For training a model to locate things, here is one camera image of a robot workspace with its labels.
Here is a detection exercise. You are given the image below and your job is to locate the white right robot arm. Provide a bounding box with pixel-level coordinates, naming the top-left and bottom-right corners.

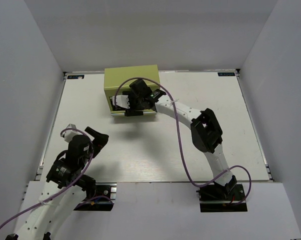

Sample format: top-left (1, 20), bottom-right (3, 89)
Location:
top-left (113, 77), bottom-right (237, 200)

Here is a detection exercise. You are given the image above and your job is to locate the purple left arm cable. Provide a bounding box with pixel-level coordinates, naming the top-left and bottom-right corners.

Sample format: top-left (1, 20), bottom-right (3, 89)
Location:
top-left (0, 128), bottom-right (115, 238)

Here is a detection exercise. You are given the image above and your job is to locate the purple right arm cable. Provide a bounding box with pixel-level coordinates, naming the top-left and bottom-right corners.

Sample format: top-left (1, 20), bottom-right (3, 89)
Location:
top-left (114, 76), bottom-right (252, 206)

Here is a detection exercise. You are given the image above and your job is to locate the green metal drawer chest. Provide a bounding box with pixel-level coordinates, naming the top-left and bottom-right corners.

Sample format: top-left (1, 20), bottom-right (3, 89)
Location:
top-left (103, 64), bottom-right (160, 116)

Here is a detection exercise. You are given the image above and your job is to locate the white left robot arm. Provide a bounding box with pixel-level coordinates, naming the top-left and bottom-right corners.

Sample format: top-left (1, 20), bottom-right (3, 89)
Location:
top-left (6, 124), bottom-right (109, 240)

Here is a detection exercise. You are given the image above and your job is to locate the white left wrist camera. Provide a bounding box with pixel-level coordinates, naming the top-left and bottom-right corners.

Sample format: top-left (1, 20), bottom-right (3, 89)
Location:
top-left (60, 123), bottom-right (79, 143)

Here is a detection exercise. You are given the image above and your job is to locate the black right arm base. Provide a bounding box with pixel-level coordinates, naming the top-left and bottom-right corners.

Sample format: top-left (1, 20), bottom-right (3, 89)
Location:
top-left (196, 184), bottom-right (248, 213)

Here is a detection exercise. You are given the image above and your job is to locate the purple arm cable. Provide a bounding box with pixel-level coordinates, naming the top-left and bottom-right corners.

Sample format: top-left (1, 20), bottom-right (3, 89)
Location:
top-left (0, 128), bottom-right (115, 238)
top-left (114, 76), bottom-right (252, 206)

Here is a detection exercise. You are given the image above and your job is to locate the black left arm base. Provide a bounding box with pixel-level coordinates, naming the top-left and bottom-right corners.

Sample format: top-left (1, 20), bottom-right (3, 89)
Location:
top-left (74, 183), bottom-right (117, 212)

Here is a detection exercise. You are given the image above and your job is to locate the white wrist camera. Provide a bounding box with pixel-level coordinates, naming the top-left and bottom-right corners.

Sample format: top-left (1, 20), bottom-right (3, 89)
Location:
top-left (111, 95), bottom-right (130, 109)
top-left (60, 123), bottom-right (79, 143)

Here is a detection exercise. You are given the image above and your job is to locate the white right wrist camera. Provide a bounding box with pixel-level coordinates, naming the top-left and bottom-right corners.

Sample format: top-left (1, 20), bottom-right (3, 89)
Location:
top-left (111, 95), bottom-right (130, 109)

